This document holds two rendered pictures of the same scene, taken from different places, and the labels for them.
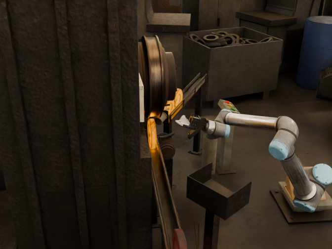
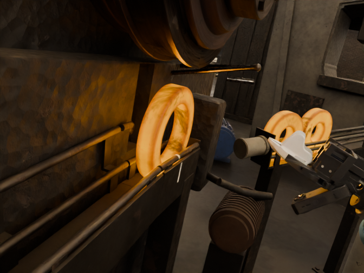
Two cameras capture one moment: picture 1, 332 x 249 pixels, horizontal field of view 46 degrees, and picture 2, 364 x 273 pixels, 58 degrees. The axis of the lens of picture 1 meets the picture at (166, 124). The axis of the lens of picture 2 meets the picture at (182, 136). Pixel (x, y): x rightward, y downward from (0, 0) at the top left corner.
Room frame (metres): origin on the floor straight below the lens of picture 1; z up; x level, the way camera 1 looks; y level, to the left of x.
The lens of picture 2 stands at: (1.61, -0.22, 0.92)
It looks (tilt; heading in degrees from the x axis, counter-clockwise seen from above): 16 degrees down; 29
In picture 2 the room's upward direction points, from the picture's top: 11 degrees clockwise
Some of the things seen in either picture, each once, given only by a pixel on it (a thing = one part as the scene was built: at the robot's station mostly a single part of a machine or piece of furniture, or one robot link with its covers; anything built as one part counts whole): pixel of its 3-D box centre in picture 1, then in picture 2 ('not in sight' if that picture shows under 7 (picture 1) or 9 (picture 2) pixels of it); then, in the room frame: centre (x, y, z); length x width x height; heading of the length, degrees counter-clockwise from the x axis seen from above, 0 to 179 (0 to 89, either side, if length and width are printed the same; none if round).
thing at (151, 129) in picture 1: (151, 133); (167, 133); (2.12, 0.09, 0.75); 0.18 x 0.03 x 0.18; 10
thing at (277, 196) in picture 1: (304, 201); not in sight; (2.40, -1.06, 0.04); 0.40 x 0.40 x 0.08; 6
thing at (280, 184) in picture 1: (306, 194); not in sight; (2.40, -1.06, 0.10); 0.32 x 0.32 x 0.04; 6
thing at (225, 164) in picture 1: (227, 137); not in sight; (2.92, -0.52, 0.31); 0.24 x 0.16 x 0.62; 10
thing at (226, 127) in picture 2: not in sight; (215, 136); (4.27, 0.88, 0.17); 0.57 x 0.31 x 0.34; 30
